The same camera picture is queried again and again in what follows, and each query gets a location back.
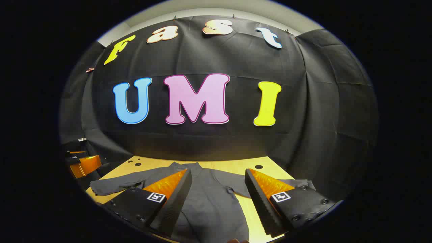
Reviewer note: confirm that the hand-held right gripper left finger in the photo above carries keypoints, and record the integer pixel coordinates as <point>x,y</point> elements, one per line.
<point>175,199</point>

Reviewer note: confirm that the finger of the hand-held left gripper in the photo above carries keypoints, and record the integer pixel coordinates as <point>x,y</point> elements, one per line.
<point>76,154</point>
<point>86,166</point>

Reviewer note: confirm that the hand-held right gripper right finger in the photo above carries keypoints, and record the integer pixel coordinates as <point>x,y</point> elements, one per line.
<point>260,202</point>

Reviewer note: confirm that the grey collared shirt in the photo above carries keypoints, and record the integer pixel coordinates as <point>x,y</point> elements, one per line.
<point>209,202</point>

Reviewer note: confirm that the black backdrop cloth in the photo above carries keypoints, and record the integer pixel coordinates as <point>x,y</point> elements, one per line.
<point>236,141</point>

